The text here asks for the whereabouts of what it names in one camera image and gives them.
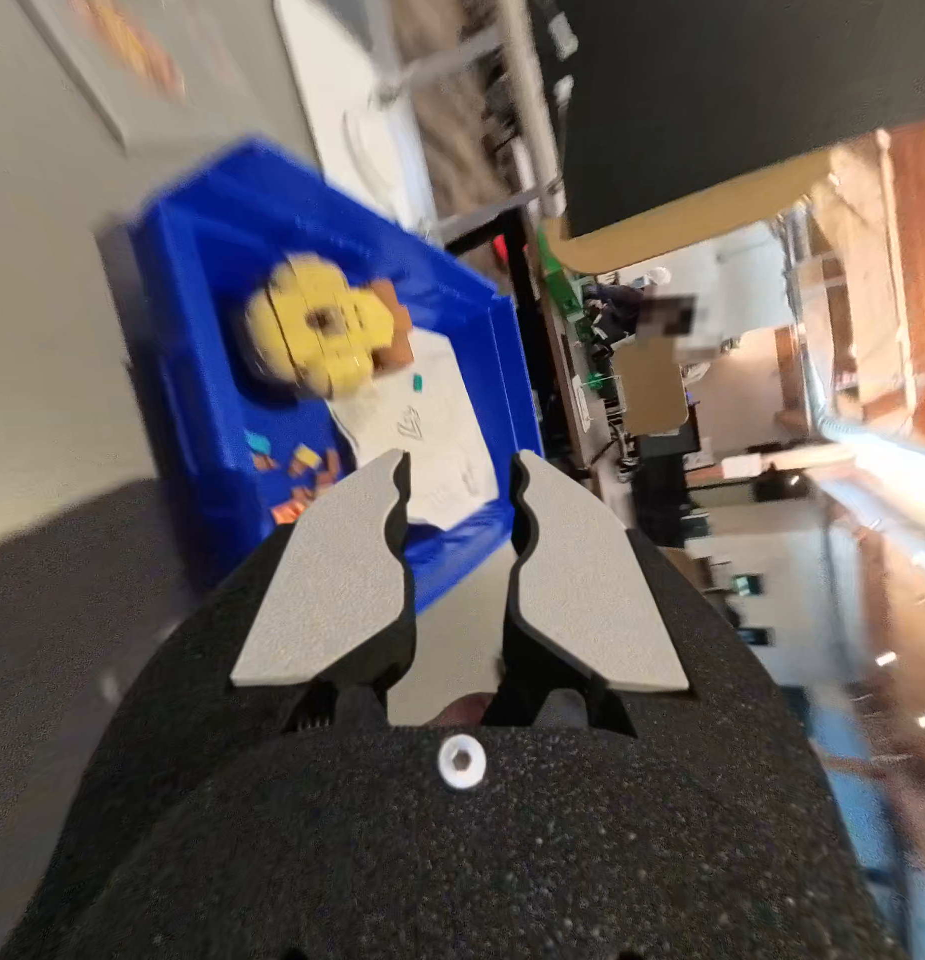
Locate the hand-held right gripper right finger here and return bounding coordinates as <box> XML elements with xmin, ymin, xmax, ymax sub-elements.
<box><xmin>507</xmin><ymin>450</ymin><xmax>690</xmax><ymax>695</ymax></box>

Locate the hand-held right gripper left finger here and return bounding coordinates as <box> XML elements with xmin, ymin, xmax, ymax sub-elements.
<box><xmin>230</xmin><ymin>448</ymin><xmax>419</xmax><ymax>687</ymax></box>

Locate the pile of bricks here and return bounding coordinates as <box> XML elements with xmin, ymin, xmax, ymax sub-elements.
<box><xmin>245</xmin><ymin>427</ymin><xmax>345</xmax><ymax>528</ymax></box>

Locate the white paper sheet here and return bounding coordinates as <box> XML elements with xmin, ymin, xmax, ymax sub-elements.
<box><xmin>327</xmin><ymin>330</ymin><xmax>501</xmax><ymax>530</ymax></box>

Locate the blue plastic bin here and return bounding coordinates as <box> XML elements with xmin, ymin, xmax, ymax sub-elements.
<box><xmin>95</xmin><ymin>135</ymin><xmax>546</xmax><ymax>616</ymax></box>

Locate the grey desk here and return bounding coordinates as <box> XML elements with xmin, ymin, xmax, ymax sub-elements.
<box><xmin>0</xmin><ymin>0</ymin><xmax>561</xmax><ymax>849</ymax></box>

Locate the wooden chair back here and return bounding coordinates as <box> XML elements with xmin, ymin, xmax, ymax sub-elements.
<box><xmin>611</xmin><ymin>345</ymin><xmax>690</xmax><ymax>438</ymax></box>

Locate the yellow round brick model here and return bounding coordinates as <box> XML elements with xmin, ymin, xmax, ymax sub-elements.
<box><xmin>241</xmin><ymin>255</ymin><xmax>415</xmax><ymax>399</ymax></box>

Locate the wooden partition panel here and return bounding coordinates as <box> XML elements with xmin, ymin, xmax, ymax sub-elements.
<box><xmin>552</xmin><ymin>153</ymin><xmax>839</xmax><ymax>275</ymax></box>

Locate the black monitor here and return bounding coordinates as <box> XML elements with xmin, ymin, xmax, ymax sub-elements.
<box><xmin>530</xmin><ymin>0</ymin><xmax>925</xmax><ymax>240</ymax></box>

